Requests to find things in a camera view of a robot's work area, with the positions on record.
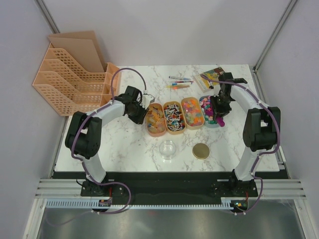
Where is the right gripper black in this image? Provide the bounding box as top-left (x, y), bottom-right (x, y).
top-left (209, 94), bottom-right (233, 120)

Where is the magenta plastic scoop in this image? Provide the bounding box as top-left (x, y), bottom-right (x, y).
top-left (213, 110), bottom-right (225, 127)

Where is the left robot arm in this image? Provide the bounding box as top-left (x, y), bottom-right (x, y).
top-left (65, 86), bottom-right (155, 196)

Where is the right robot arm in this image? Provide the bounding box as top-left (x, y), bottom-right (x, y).
top-left (210, 73), bottom-right (281, 196)

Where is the peach tray of gummy candies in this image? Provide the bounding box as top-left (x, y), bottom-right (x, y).
top-left (145, 103), bottom-right (166, 137)

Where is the grey tray of colourful stars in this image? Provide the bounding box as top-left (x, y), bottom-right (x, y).
top-left (199, 96), bottom-right (220, 128)

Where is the yellow illustrated book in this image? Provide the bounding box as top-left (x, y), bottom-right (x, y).
top-left (193, 67), bottom-right (225, 95)

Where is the tan tray of translucent stars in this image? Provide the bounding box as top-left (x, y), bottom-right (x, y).
top-left (181, 97), bottom-right (205, 130)

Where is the red blue pen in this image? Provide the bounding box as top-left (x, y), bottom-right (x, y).
top-left (171, 81), bottom-right (193, 86)

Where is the tan tray of lollipops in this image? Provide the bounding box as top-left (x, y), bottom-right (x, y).
top-left (163, 101), bottom-right (186, 135)

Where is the clear glass jar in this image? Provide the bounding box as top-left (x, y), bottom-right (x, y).
top-left (159, 140), bottom-right (176, 160)

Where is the gold metal lid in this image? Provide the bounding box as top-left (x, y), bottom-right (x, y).
top-left (192, 143), bottom-right (210, 159)

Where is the peach plastic file organizer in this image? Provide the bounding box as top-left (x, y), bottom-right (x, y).
top-left (32, 30), bottom-right (121, 116)

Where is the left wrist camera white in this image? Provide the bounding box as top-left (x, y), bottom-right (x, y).
top-left (141, 94), bottom-right (155, 109)

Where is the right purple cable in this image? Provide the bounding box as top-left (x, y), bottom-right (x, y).
top-left (200, 74), bottom-right (282, 217)

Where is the purple cable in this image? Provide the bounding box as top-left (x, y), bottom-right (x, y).
top-left (200, 74), bottom-right (282, 217)
top-left (70, 67), bottom-right (148, 180)

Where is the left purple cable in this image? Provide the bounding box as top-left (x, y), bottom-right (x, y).
top-left (70, 67), bottom-right (148, 180)

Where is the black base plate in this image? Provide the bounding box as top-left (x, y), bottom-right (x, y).
top-left (81, 172), bottom-right (258, 205)

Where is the aluminium frame rail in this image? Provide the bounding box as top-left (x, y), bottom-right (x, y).
top-left (35, 179), bottom-right (306, 200)

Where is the white slotted cable duct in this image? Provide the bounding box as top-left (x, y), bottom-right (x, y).
top-left (46, 197), bottom-right (250, 209)

